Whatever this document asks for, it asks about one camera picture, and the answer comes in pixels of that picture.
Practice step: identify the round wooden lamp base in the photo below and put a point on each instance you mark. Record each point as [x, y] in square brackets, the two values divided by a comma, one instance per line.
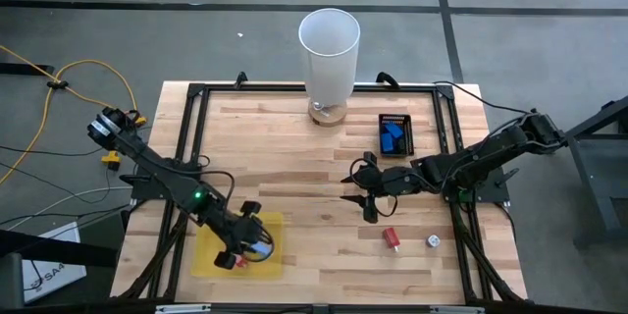
[328, 119]

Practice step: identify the grey metal stand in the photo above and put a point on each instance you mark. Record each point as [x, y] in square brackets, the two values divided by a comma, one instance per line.
[598, 181]

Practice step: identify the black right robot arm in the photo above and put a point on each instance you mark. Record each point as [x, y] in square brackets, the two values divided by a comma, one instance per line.
[490, 154]

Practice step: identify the blue wedge-shaped clock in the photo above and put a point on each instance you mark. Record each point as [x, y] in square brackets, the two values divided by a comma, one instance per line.
[393, 130]

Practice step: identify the black plastic mesh basket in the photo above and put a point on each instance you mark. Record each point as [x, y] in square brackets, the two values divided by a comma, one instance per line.
[396, 119]

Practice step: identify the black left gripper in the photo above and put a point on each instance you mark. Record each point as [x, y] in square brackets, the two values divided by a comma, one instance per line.
[228, 228]

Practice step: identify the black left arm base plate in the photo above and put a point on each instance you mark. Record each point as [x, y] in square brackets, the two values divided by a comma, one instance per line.
[147, 190]

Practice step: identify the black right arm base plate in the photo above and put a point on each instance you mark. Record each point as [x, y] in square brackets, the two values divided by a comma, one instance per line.
[490, 195]

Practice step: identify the white printed box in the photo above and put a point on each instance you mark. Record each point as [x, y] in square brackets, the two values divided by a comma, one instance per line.
[54, 275]

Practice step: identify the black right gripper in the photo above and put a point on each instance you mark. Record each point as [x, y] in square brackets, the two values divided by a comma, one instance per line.
[400, 180]

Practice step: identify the white cylindrical lamp shade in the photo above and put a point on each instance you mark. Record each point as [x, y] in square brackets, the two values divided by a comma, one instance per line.
[329, 68]

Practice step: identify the lavender cube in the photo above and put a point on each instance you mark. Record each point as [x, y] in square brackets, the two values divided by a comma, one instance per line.
[261, 250]

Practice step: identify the black floor bar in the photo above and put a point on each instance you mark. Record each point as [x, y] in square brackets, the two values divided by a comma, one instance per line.
[24, 68]

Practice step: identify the silver rail bracket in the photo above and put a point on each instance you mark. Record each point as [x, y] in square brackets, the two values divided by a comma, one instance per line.
[456, 310]
[181, 309]

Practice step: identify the yellow translucent plastic bin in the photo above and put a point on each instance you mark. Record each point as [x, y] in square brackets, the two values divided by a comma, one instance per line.
[203, 255]

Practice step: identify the black beam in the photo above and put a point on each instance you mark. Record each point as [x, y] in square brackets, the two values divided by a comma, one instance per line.
[49, 250]

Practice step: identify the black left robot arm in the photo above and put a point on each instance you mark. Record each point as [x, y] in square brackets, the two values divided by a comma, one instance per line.
[147, 162]

